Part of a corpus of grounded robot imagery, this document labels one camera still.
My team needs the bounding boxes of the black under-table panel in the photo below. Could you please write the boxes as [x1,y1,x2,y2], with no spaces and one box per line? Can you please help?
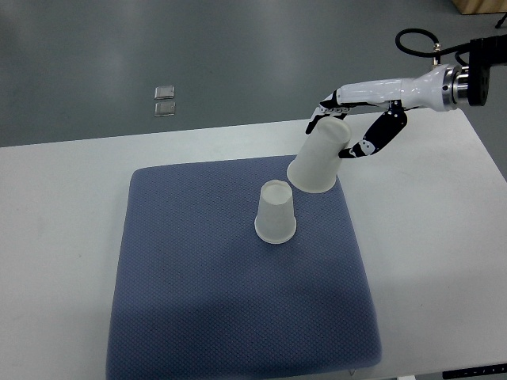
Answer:
[442,363,507,379]

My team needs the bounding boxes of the black stand leg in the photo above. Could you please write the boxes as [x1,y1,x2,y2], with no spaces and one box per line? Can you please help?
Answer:
[494,13,507,29]

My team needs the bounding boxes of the upper metal floor plate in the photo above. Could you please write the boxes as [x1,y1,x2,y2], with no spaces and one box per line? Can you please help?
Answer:
[154,85,175,100]

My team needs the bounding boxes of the blue-grey padded mat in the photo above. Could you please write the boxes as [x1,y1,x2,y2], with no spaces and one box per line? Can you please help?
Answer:
[106,156,382,379]

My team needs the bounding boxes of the wooden furniture corner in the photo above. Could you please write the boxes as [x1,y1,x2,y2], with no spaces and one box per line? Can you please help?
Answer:
[452,0,506,15]

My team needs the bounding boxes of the white paper cup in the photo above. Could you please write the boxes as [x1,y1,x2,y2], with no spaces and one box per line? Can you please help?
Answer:
[254,180,297,245]
[287,116,351,193]

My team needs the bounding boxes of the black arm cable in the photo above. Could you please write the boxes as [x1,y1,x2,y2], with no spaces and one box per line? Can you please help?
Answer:
[395,28,472,68]

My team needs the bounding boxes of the lower metal floor plate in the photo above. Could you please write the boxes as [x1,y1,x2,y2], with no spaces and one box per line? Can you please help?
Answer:
[154,101,176,117]

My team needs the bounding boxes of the white paper cup on mat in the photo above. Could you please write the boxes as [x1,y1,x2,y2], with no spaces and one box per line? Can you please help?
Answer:
[254,180,297,245]

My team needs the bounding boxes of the metal floor plate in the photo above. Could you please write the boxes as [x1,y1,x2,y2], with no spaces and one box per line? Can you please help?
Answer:
[154,101,176,117]
[154,85,175,100]

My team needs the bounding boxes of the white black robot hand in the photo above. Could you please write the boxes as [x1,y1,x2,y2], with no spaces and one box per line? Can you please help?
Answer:
[306,64,469,158]

